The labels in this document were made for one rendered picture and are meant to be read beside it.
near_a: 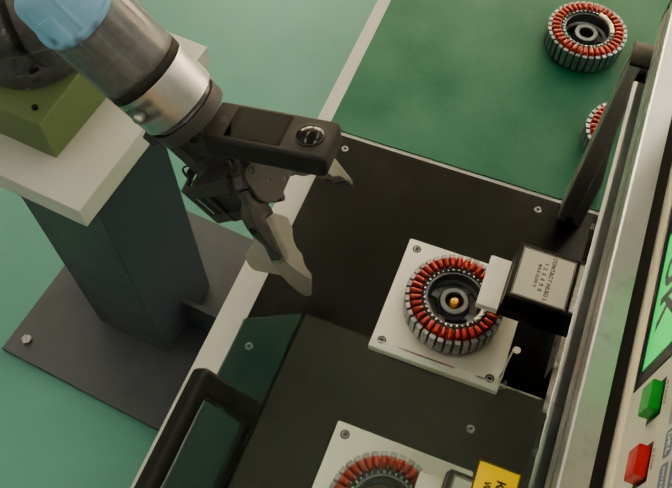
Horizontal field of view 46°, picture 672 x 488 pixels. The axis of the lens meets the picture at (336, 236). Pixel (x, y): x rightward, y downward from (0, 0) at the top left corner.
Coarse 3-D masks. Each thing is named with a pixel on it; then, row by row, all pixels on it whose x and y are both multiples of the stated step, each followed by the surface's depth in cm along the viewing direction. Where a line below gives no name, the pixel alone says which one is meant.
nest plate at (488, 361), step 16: (416, 240) 95; (416, 256) 94; (432, 256) 94; (448, 256) 94; (464, 256) 94; (400, 272) 93; (400, 288) 92; (384, 304) 91; (400, 304) 91; (432, 304) 91; (384, 320) 90; (400, 320) 90; (512, 320) 90; (384, 336) 89; (400, 336) 89; (496, 336) 89; (512, 336) 89; (416, 352) 88; (432, 352) 88; (480, 352) 88; (496, 352) 88; (464, 368) 87; (480, 368) 87; (496, 368) 87
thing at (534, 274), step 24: (504, 264) 82; (528, 264) 78; (552, 264) 78; (576, 264) 78; (504, 288) 79; (528, 288) 76; (552, 288) 76; (504, 312) 78; (528, 312) 77; (552, 312) 76
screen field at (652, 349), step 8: (664, 264) 53; (664, 272) 52; (664, 280) 51; (664, 288) 50; (664, 296) 50; (656, 304) 51; (664, 304) 49; (656, 312) 50; (664, 312) 48; (656, 320) 50; (664, 320) 48; (656, 328) 49; (664, 328) 47; (656, 336) 48; (664, 336) 46; (648, 344) 50; (656, 344) 48; (664, 344) 46; (648, 352) 49; (656, 352) 47; (648, 360) 48
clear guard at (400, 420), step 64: (256, 320) 64; (320, 320) 59; (256, 384) 58; (320, 384) 57; (384, 384) 57; (448, 384) 57; (192, 448) 59; (256, 448) 54; (320, 448) 54; (384, 448) 54; (448, 448) 54; (512, 448) 54
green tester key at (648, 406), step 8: (648, 384) 44; (656, 384) 43; (648, 392) 44; (656, 392) 43; (648, 400) 43; (656, 400) 43; (640, 408) 44; (648, 408) 43; (656, 408) 43; (640, 416) 44; (648, 416) 44
